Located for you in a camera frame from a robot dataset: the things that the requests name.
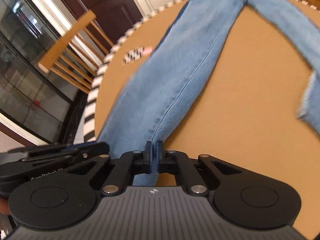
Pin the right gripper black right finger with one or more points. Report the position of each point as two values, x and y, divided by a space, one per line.
197 176

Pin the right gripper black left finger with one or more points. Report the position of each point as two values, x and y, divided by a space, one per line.
112 175

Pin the light blue denim jeans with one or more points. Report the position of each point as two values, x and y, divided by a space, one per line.
163 89

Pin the glass sliding door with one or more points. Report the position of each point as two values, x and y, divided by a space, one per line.
39 102

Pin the wooden slat-back chair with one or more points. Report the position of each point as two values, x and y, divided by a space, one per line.
72 56

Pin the checkerboard calibration marker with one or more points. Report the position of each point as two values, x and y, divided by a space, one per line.
133 55

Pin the dark brown wooden door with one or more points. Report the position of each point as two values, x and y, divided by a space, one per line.
114 17

